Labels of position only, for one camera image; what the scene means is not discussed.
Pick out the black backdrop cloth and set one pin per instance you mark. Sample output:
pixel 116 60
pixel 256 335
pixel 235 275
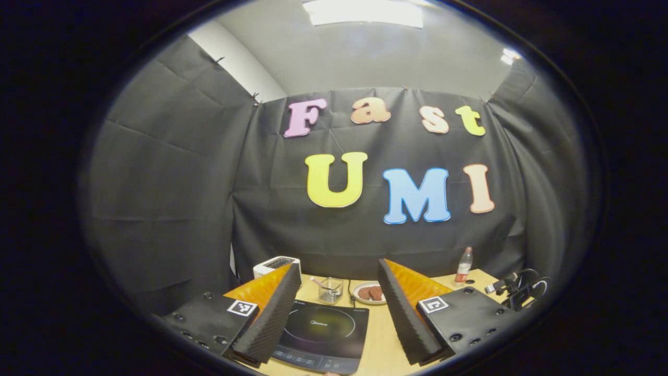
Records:
pixel 182 183

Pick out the clear bottle with red label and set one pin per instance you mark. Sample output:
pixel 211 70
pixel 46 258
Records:
pixel 463 267

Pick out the brown meat piece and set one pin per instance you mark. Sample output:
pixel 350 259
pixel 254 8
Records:
pixel 364 293
pixel 376 293

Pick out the small ceiling light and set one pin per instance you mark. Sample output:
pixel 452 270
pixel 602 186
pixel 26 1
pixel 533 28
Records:
pixel 510 56

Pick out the white round plate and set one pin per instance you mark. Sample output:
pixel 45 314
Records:
pixel 357 297

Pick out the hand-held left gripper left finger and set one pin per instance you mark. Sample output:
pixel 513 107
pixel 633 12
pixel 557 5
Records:
pixel 271 318

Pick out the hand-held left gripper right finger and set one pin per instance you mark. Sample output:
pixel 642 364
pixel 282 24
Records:
pixel 404 313

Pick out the large ceiling light panel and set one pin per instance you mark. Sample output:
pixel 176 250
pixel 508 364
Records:
pixel 365 11

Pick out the black induction cooktop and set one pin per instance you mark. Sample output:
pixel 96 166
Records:
pixel 323 326

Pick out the white toaster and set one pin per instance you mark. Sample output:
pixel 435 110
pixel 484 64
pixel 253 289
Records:
pixel 274 263

